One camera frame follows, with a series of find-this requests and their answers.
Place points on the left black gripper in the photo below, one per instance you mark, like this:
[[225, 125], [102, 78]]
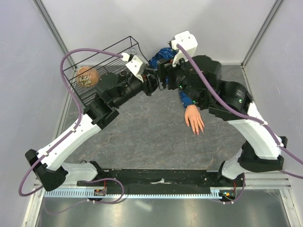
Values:
[[150, 82]]

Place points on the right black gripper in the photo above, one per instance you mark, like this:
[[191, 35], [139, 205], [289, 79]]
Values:
[[165, 67]]

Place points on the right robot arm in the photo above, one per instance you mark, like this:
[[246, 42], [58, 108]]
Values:
[[231, 102]]

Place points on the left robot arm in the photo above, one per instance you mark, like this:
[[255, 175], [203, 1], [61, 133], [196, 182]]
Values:
[[113, 90]]

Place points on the black mug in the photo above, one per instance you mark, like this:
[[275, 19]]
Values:
[[124, 73]]

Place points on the clear glass cup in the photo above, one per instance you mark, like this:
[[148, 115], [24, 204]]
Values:
[[132, 51]]

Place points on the blue plaid shirt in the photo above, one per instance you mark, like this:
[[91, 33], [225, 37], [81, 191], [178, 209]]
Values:
[[168, 54]]

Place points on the mannequin hand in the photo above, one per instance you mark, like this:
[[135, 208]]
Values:
[[193, 119]]

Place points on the brown floral ceramic bowl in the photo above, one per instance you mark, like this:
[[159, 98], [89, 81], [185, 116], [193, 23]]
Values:
[[87, 76]]

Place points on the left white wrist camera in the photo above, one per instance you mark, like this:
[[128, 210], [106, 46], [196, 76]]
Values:
[[137, 66]]

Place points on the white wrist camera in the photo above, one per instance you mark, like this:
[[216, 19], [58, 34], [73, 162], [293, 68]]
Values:
[[185, 44], [137, 66]]

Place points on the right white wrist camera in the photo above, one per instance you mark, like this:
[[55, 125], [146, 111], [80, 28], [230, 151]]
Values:
[[185, 44]]

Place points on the black wire dish rack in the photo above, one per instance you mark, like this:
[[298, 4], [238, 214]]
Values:
[[101, 62]]

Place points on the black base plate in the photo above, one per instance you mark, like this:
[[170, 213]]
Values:
[[170, 181]]

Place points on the blue slotted cable duct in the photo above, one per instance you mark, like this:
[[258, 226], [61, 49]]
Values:
[[94, 194]]

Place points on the aluminium frame rail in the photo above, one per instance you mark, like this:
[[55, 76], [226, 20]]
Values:
[[267, 181]]

